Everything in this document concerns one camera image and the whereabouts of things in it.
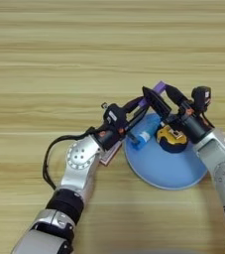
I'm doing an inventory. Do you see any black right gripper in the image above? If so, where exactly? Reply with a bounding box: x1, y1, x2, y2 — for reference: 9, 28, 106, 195
142, 84, 214, 145

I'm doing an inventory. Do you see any yellow black tape measure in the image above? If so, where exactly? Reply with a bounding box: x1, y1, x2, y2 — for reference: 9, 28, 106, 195
156, 123, 188, 154

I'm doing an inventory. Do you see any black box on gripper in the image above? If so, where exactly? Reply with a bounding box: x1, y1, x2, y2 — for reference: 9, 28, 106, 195
191, 85, 213, 113
102, 102, 129, 131

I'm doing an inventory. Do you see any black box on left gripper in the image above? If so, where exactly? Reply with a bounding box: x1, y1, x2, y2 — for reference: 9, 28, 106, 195
102, 102, 129, 131

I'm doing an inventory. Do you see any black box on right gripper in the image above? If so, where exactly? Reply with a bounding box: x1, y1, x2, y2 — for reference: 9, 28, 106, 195
191, 85, 213, 113

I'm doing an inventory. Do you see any blue glue stick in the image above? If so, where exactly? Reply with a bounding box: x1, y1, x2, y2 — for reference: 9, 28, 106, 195
130, 119, 162, 152

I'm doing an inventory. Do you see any red white card box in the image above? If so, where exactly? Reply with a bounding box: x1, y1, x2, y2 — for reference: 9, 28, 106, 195
99, 140, 124, 167

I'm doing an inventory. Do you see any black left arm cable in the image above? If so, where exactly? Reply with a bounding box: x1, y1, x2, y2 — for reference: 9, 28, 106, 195
42, 126, 102, 191

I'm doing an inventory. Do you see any blue round plate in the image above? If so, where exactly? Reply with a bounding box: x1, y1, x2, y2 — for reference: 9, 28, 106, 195
123, 112, 208, 191

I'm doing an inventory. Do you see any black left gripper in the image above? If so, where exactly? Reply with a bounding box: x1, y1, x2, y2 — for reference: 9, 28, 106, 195
95, 96, 151, 152

